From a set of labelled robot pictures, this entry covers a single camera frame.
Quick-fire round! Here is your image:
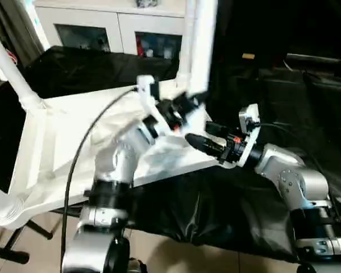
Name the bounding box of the white plastic table top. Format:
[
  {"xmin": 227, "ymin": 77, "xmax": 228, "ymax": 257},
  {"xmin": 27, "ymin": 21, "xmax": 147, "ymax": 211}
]
[{"xmin": 0, "ymin": 80, "xmax": 231, "ymax": 229}]

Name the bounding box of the small white jar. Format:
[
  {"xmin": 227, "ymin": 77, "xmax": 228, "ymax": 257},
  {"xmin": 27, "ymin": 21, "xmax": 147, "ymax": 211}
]
[{"xmin": 160, "ymin": 45, "xmax": 173, "ymax": 60}]

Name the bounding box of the black plastic mat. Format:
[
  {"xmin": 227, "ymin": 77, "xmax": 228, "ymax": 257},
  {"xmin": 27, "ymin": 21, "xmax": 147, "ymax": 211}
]
[{"xmin": 0, "ymin": 45, "xmax": 341, "ymax": 265}]

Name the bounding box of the white sideboard cabinet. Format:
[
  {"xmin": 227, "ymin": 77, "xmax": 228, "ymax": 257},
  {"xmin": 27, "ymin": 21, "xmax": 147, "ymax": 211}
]
[{"xmin": 34, "ymin": 0, "xmax": 188, "ymax": 60}]

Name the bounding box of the grey crumpled object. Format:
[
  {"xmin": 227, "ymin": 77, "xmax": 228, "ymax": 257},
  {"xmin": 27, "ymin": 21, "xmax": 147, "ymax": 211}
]
[{"xmin": 136, "ymin": 0, "xmax": 160, "ymax": 8}]

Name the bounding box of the black low shelf board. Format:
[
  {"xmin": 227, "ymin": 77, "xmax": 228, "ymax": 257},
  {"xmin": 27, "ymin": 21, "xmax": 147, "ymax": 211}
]
[{"xmin": 286, "ymin": 53, "xmax": 341, "ymax": 67}]

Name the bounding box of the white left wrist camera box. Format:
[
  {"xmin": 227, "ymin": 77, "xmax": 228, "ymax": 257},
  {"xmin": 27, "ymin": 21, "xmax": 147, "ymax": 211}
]
[{"xmin": 136, "ymin": 76, "xmax": 161, "ymax": 123}]

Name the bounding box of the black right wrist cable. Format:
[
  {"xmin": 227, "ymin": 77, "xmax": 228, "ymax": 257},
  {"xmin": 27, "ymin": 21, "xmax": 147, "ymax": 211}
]
[{"xmin": 255, "ymin": 122, "xmax": 309, "ymax": 150}]

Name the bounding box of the red wire hanger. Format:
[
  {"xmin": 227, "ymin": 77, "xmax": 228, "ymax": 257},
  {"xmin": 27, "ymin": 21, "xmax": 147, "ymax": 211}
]
[{"xmin": 0, "ymin": 50, "xmax": 16, "ymax": 68}]

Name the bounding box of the black folding table frame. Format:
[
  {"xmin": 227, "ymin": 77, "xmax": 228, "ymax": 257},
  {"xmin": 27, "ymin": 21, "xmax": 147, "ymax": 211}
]
[{"xmin": 0, "ymin": 221, "xmax": 53, "ymax": 266}]

